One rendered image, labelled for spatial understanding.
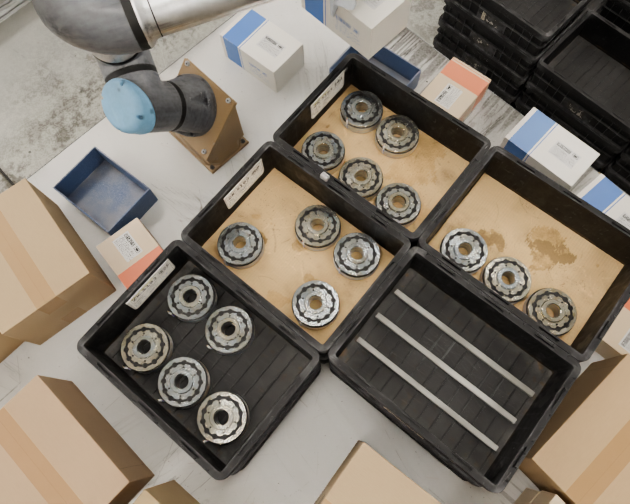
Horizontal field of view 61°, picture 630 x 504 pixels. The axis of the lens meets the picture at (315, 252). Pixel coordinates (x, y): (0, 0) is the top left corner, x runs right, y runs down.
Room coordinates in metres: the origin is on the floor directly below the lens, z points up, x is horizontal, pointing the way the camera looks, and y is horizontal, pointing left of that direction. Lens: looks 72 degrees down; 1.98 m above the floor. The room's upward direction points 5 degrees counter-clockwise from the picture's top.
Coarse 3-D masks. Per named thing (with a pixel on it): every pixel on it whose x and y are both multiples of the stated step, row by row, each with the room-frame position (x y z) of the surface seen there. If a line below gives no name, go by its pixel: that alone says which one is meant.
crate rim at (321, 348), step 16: (272, 144) 0.61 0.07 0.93; (256, 160) 0.58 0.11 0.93; (288, 160) 0.57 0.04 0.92; (240, 176) 0.54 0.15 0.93; (224, 192) 0.50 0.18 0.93; (336, 192) 0.48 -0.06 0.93; (208, 208) 0.48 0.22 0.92; (192, 224) 0.44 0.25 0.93; (384, 224) 0.40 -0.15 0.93; (192, 240) 0.40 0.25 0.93; (400, 240) 0.36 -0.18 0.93; (208, 256) 0.37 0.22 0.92; (400, 256) 0.32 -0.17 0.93; (224, 272) 0.33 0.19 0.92; (384, 272) 0.30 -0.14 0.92; (272, 304) 0.25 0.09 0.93; (288, 320) 0.21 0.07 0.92; (352, 320) 0.20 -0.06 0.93; (304, 336) 0.18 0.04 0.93; (336, 336) 0.17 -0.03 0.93; (320, 352) 0.15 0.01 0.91
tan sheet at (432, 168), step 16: (336, 112) 0.74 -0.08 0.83; (384, 112) 0.73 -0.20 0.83; (320, 128) 0.70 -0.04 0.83; (336, 128) 0.70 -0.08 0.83; (352, 144) 0.65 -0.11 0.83; (368, 144) 0.65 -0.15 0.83; (432, 144) 0.63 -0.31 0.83; (384, 160) 0.60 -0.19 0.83; (400, 160) 0.60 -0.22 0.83; (416, 160) 0.59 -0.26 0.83; (432, 160) 0.59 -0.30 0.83; (448, 160) 0.58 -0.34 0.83; (464, 160) 0.58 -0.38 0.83; (336, 176) 0.57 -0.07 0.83; (384, 176) 0.56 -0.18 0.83; (400, 176) 0.55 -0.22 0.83; (416, 176) 0.55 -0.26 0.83; (432, 176) 0.55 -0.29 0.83; (448, 176) 0.54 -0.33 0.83; (432, 192) 0.50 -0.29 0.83; (432, 208) 0.46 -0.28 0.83; (416, 224) 0.43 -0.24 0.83
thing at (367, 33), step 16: (304, 0) 0.87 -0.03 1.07; (320, 0) 0.83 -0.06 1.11; (368, 0) 0.79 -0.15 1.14; (384, 0) 0.79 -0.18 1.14; (400, 0) 0.79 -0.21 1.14; (320, 16) 0.83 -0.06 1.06; (336, 16) 0.79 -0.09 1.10; (352, 16) 0.76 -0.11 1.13; (368, 16) 0.75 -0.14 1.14; (384, 16) 0.75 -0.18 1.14; (400, 16) 0.78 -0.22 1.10; (336, 32) 0.79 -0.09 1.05; (352, 32) 0.76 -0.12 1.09; (368, 32) 0.73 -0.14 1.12; (384, 32) 0.75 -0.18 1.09; (368, 48) 0.73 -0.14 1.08
